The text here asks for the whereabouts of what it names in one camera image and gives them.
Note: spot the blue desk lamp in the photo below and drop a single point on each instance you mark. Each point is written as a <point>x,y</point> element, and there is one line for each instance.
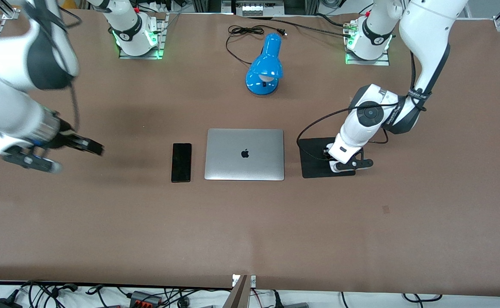
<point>264,68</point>

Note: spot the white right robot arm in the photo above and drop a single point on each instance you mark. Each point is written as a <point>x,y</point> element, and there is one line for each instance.
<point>6,77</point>

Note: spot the grey table edge post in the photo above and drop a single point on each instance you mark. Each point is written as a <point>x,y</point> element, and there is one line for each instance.
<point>238,293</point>

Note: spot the black mouse pad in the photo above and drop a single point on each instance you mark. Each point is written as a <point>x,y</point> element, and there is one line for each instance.
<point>314,160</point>

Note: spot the silver laptop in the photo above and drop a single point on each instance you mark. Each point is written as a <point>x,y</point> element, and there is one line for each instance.
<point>244,154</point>

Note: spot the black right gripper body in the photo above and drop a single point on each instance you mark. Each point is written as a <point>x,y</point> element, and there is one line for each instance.
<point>67,139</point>

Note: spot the black power adapter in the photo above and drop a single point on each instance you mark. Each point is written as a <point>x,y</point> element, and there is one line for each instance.
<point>4,303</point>

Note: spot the black box with red connectors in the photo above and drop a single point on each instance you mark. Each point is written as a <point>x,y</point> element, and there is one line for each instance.
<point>145,298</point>

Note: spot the black smartphone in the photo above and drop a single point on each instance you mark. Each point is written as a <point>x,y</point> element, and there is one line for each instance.
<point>181,162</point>

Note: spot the white power strip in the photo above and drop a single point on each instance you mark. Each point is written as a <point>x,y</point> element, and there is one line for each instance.
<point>252,8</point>

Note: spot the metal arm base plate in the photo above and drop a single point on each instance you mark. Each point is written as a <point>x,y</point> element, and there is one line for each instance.
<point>367,61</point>
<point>159,40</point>

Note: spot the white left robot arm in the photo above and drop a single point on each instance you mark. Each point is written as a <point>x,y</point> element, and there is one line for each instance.
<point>425,38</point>

